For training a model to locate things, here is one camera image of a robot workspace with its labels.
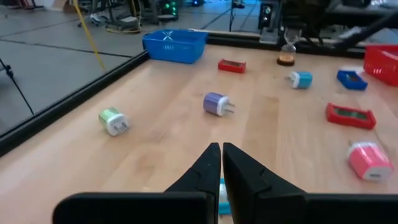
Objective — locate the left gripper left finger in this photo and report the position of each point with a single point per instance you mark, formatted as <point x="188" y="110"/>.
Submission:
<point x="140" y="208"/>

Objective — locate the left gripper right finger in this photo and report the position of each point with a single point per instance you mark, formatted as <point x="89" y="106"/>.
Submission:
<point x="280" y="208"/>

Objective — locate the teal plastic case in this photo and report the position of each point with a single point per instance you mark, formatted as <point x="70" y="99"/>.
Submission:
<point x="223" y="202"/>

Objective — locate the pink wall charger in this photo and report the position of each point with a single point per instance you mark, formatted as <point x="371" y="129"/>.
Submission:
<point x="367" y="160"/>

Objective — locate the red plastic case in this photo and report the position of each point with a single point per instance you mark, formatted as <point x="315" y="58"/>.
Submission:
<point x="349" y="123"/>
<point x="231" y="70"/>

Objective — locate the teal blue wall charger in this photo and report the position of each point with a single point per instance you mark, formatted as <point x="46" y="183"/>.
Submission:
<point x="303" y="80"/>

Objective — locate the blue plastic case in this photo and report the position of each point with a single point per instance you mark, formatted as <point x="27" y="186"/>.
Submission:
<point x="360" y="84"/>

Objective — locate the hourglass with orange sand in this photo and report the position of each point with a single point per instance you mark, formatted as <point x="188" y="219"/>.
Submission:
<point x="286" y="57"/>

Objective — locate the blue plastic basket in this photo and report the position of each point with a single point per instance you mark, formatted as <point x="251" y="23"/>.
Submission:
<point x="174" y="49"/>

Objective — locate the red plastic basket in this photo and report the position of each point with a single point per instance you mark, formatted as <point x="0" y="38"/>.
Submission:
<point x="382" y="65"/>

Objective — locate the black tripod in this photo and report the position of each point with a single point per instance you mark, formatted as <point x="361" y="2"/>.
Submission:
<point x="10" y="74"/>

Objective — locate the black equipment box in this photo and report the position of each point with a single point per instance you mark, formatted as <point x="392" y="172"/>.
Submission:
<point x="267" y="18"/>

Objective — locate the computer with green lights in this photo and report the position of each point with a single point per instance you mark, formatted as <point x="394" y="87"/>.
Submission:
<point x="169" y="11"/>

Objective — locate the green wall charger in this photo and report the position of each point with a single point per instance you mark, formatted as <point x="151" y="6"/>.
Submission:
<point x="109" y="115"/>

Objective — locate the black table frame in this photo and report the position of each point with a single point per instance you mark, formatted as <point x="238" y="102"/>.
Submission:
<point x="62" y="107"/>

